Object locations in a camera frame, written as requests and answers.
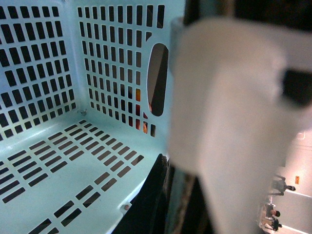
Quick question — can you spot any background robot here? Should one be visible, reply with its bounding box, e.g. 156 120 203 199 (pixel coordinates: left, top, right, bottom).
268 174 296 196

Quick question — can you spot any seated person in background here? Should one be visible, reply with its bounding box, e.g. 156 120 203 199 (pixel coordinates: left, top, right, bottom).
260 204 282 231

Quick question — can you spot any white blurred left gripper finger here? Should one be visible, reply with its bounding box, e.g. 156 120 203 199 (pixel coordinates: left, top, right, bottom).
168 17 312 234

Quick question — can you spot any light blue plastic basket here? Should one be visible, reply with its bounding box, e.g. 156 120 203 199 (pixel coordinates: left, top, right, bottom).
0 0 185 234

